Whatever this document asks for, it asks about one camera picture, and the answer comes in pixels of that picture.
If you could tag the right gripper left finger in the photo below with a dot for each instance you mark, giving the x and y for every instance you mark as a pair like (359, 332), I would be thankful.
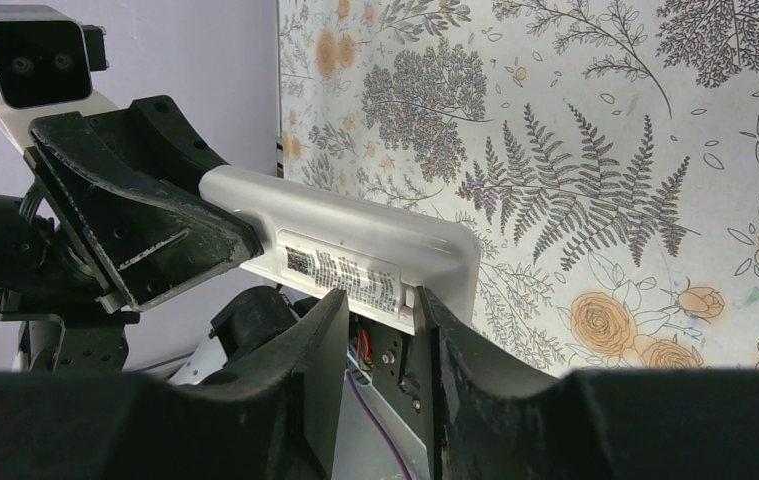
(272, 414)

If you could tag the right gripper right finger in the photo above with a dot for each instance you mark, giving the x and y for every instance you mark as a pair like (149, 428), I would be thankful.
(490, 416)

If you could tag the white remote control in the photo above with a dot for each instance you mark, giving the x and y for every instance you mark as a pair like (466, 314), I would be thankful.
(315, 240)

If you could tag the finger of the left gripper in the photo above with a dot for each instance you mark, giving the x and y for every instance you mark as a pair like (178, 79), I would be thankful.
(127, 187)

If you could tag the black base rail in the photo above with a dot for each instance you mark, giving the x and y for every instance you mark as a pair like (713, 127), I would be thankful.
(380, 433)

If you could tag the floral patterned mat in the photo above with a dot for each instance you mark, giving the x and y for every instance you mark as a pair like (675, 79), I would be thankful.
(604, 153)

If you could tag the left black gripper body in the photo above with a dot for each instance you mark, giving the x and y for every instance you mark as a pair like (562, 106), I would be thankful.
(47, 287)

